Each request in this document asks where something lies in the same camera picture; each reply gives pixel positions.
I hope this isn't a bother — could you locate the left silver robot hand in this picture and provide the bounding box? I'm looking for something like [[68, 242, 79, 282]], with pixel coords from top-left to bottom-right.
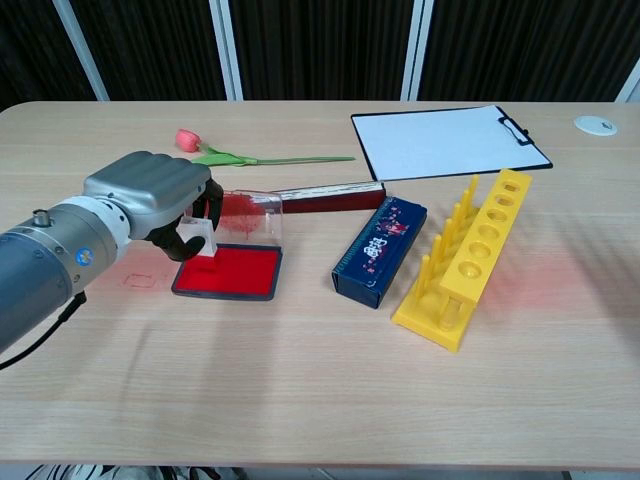
[[82, 150, 225, 263]]

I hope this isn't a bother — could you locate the white and red stamp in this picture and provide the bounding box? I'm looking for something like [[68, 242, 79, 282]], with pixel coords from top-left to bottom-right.
[[176, 216, 219, 261]]

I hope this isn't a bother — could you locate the pink artificial tulip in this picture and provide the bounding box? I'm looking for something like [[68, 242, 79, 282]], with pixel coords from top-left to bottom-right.
[[175, 128, 357, 170]]

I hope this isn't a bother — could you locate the red ink pad case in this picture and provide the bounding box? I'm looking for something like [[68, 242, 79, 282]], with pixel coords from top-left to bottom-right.
[[170, 189, 286, 303]]

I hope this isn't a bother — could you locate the dark blue printed box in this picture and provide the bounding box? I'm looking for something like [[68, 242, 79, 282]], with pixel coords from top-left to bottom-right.
[[331, 196, 429, 310]]

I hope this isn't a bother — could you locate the black clipboard with white paper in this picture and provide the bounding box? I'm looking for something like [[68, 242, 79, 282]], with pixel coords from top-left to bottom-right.
[[350, 104, 554, 182]]

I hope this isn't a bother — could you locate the yellow test tube rack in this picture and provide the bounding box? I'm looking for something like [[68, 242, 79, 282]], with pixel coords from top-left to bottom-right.
[[390, 168, 535, 354]]

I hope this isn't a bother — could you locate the white round table grommet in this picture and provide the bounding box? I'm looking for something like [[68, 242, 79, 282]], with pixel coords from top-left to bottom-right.
[[573, 115, 619, 136]]

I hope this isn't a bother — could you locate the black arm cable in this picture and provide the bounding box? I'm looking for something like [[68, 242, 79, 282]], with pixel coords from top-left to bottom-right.
[[0, 293, 88, 371]]

